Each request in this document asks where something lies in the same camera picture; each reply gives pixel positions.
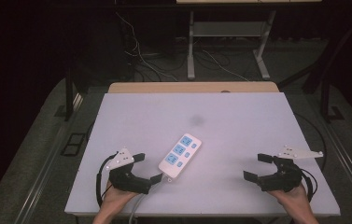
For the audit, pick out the person's right hand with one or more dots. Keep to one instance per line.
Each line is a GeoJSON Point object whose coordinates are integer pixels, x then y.
{"type": "Point", "coordinates": [295, 200]}

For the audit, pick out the white power strip blue sockets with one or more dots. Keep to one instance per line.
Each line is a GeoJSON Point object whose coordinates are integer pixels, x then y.
{"type": "Point", "coordinates": [180, 157]}

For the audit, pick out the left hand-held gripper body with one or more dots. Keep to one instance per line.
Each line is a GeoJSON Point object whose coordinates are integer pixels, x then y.
{"type": "Point", "coordinates": [127, 182]}

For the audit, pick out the grey metal table frame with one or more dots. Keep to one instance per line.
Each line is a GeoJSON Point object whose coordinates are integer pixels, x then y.
{"type": "Point", "coordinates": [226, 29]}

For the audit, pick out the aluminium floor rail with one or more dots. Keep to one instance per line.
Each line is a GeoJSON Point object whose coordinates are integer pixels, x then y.
{"type": "Point", "coordinates": [348, 161]}
{"type": "Point", "coordinates": [49, 155]}

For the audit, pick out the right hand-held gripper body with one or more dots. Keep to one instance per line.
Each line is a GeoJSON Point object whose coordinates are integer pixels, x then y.
{"type": "Point", "coordinates": [284, 180]}

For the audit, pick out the white foam board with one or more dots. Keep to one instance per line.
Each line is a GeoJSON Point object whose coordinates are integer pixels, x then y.
{"type": "Point", "coordinates": [220, 124]}

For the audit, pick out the black metal stand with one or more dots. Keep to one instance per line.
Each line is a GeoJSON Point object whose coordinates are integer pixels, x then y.
{"type": "Point", "coordinates": [327, 102]}
{"type": "Point", "coordinates": [68, 96]}

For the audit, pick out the black floor frame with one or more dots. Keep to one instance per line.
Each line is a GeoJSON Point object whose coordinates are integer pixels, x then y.
{"type": "Point", "coordinates": [73, 144]}

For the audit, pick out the person's left hand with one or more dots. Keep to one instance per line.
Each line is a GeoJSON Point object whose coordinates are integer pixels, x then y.
{"type": "Point", "coordinates": [114, 199]}

